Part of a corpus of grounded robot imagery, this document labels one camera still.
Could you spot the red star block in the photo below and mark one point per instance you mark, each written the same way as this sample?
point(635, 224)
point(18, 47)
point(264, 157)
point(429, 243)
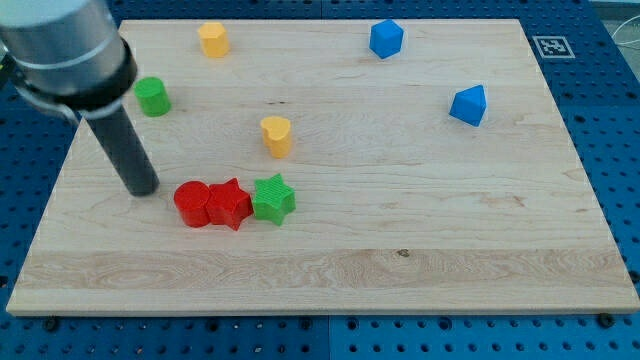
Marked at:
point(228, 204)

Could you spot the white fiducial marker tag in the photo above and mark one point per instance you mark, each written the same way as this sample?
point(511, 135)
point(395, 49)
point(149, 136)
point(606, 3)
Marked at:
point(553, 47)

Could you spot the yellow heart block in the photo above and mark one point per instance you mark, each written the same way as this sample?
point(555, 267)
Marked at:
point(277, 136)

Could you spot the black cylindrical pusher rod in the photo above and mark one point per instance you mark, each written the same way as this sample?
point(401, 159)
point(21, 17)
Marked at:
point(115, 133)

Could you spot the wooden board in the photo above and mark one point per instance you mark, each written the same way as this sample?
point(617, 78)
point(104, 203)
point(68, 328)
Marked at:
point(400, 207)

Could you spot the blue pentagon block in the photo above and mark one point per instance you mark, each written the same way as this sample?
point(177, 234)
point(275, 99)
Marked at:
point(469, 105)

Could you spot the red cylinder block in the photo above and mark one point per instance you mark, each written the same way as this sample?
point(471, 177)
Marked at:
point(190, 199)

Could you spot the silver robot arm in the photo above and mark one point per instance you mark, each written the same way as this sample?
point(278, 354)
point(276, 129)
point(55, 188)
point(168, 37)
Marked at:
point(67, 59)

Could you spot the green cylinder block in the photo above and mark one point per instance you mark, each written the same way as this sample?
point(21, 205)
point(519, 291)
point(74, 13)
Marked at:
point(152, 96)

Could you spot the blue cube block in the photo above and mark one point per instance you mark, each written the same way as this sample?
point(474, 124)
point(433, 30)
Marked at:
point(386, 38)

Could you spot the green star block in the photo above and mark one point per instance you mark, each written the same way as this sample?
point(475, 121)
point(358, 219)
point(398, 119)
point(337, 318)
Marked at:
point(273, 199)

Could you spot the yellow hexagon block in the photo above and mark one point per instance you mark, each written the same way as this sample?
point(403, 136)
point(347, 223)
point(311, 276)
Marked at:
point(213, 39)

